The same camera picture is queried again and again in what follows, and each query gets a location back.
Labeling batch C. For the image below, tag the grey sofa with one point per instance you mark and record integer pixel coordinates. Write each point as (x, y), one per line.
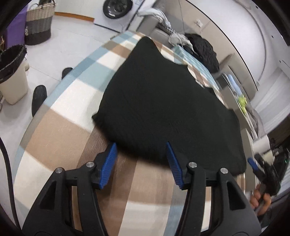
(150, 25)

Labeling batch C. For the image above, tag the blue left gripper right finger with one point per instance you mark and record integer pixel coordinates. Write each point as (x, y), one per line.
(176, 170)

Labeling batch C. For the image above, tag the white paper roll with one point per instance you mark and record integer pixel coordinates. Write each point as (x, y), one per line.
(261, 145)

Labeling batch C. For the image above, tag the black slipper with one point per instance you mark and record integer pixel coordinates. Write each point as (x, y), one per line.
(66, 71)
(39, 96)

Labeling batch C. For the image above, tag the black puffy jacket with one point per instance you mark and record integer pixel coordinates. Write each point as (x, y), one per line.
(203, 52)

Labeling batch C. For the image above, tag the black slipper far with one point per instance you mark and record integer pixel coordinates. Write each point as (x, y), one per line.
(66, 71)

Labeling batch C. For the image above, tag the woven laundry basket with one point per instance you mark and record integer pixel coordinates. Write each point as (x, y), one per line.
(38, 22)

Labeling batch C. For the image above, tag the person's right hand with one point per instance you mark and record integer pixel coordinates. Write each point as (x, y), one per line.
(259, 201)

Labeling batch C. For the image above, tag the plaid tablecloth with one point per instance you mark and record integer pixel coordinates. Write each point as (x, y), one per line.
(56, 179)

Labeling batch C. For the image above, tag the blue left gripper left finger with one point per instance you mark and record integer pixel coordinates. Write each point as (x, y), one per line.
(110, 157)

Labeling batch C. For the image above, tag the light blue blanket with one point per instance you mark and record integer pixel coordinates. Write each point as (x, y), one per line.
(158, 14)

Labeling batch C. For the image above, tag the green plush toy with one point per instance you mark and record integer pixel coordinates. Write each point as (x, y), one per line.
(242, 101)

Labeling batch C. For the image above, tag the grey bed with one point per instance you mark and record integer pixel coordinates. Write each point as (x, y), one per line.
(237, 88)

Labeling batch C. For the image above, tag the black knit sweater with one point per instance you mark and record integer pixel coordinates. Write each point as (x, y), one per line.
(151, 101)

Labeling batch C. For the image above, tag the blue checked small table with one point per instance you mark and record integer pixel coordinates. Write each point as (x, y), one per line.
(195, 63)

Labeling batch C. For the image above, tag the purple bag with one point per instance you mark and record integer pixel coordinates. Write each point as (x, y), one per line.
(15, 32)

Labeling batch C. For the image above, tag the white washing machine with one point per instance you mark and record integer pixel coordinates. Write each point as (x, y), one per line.
(116, 15)

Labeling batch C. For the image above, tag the black slipper near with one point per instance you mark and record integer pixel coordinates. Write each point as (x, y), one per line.
(39, 96)

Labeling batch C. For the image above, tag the beige trash bin black liner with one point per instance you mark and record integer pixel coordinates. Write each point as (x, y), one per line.
(14, 83)

